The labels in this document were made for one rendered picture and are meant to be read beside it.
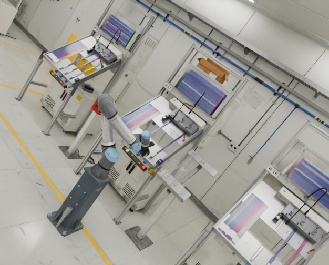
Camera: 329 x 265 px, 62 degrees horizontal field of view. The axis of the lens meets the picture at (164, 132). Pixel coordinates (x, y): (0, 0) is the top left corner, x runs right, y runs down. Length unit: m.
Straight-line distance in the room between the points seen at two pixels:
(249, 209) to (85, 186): 1.43
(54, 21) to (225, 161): 5.09
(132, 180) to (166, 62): 2.59
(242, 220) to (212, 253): 0.51
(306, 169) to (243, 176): 1.74
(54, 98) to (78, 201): 2.06
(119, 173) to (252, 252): 1.64
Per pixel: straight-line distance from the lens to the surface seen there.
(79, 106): 3.72
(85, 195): 2.30
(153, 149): 2.74
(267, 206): 2.69
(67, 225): 2.48
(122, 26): 3.79
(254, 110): 4.35
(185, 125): 2.89
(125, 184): 3.20
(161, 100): 3.19
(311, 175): 2.74
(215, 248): 2.84
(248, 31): 4.73
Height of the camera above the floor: 1.62
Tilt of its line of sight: 13 degrees down
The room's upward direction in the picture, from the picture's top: 36 degrees clockwise
